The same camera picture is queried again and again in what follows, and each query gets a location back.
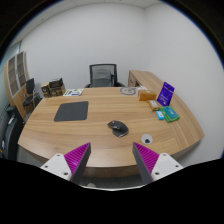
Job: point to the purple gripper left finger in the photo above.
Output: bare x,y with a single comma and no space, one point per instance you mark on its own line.
70,166

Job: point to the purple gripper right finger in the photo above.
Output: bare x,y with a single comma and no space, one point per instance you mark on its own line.
153,166

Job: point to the dark grey computer mouse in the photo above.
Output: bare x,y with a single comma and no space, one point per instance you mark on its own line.
119,129

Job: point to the dark grey mouse pad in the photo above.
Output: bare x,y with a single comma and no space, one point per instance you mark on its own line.
74,111

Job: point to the small blue box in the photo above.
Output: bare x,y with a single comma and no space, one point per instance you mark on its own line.
160,115

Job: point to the wooden office desk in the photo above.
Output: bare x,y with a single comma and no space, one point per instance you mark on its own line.
111,156

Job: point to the green rectangular box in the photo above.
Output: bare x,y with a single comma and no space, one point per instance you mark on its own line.
169,114

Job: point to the small tan box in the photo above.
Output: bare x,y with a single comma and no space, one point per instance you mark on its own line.
153,104

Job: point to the orange-brown box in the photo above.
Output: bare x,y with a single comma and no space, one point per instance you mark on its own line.
145,95

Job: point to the black chair at left edge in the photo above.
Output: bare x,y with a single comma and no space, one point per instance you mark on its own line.
11,127

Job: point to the white printed leaflet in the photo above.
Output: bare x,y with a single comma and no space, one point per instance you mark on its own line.
73,92

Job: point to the purple standing card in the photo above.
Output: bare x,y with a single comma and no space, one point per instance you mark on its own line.
165,94

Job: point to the round grey coaster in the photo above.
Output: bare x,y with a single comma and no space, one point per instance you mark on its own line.
129,91

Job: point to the black side chair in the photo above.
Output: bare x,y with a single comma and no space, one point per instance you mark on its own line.
31,96

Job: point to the small brown box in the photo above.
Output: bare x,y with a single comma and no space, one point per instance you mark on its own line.
46,90

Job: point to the wooden side cabinet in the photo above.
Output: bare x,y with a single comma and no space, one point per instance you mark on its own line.
136,78

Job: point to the black mesh office chair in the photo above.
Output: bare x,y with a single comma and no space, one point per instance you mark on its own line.
103,75

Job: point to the wooden glass-door bookcase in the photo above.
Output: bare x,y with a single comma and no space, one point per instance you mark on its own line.
15,77

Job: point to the grey desk cable grommet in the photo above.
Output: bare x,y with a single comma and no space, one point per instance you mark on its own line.
147,139

